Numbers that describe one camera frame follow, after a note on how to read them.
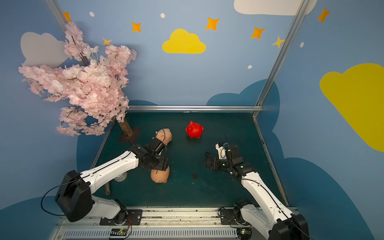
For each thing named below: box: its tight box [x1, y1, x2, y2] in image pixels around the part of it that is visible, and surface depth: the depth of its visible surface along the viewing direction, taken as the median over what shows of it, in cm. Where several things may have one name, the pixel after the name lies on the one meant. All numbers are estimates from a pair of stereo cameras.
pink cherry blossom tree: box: [18, 22, 137, 138], surface depth 67 cm
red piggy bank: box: [185, 120, 204, 139], surface depth 106 cm
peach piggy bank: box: [150, 165, 170, 184], surface depth 82 cm
